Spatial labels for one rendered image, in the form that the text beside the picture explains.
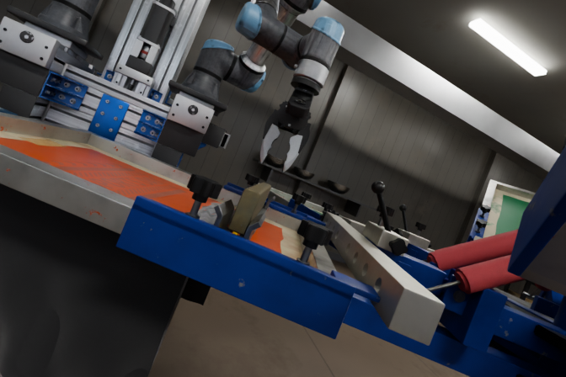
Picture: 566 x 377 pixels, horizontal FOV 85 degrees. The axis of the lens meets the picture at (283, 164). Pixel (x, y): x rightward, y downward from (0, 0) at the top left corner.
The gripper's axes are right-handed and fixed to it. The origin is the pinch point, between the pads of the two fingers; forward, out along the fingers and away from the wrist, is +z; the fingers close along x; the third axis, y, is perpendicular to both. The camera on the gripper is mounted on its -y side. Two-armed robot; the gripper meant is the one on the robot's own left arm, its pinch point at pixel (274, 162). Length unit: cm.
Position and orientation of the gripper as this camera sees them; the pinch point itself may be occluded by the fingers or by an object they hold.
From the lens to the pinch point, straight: 69.3
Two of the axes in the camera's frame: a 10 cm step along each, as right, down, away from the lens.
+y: 0.0, 0.3, 10.0
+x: -9.3, -3.8, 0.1
